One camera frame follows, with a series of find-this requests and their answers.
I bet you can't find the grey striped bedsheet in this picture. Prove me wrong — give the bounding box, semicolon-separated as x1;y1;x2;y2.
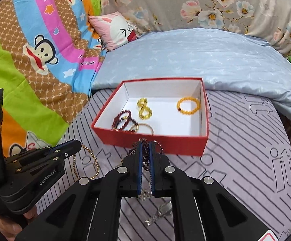
36;88;291;241

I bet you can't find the garnet multi-strand bracelet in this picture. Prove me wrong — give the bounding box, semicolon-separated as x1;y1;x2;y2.
128;138;165;196

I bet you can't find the gold bead chain bracelet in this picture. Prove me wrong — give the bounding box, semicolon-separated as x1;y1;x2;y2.
73;143;101;180

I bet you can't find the dark red bead bracelet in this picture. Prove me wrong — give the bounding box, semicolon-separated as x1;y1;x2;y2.
112;110;132;131

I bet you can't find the cartoon monkey blanket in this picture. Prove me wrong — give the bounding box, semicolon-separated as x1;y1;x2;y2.
0;0;106;156

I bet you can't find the orange bead bracelet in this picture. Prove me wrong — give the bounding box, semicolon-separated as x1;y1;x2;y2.
177;97;201;115

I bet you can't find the yellow bead bracelet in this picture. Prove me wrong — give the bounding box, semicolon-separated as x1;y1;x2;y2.
137;98;153;119

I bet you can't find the light blue quilt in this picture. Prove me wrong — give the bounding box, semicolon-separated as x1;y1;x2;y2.
91;28;291;133

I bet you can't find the silver wristwatch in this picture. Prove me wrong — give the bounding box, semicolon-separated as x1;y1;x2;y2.
145;202;172;225

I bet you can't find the pink rabbit pillow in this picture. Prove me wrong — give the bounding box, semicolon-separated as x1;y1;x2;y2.
88;14;139;51

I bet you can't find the person's left hand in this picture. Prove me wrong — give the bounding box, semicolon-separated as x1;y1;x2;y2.
0;209;39;241

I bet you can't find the red cardboard box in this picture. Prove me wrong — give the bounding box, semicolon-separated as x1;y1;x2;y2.
91;77;209;157

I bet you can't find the gold bangle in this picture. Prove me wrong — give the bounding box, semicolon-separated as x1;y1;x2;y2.
133;123;155;136

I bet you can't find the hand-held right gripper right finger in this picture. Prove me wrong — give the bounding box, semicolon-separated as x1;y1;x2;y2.
149;141;269;241

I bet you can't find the dark brown bead bracelet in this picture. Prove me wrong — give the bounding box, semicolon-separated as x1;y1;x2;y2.
120;120;139;133

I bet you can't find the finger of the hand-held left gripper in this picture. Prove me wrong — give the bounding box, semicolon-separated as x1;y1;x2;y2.
15;152;70;177
5;139;82;166

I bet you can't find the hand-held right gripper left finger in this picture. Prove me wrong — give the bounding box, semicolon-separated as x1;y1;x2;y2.
15;142;144;241

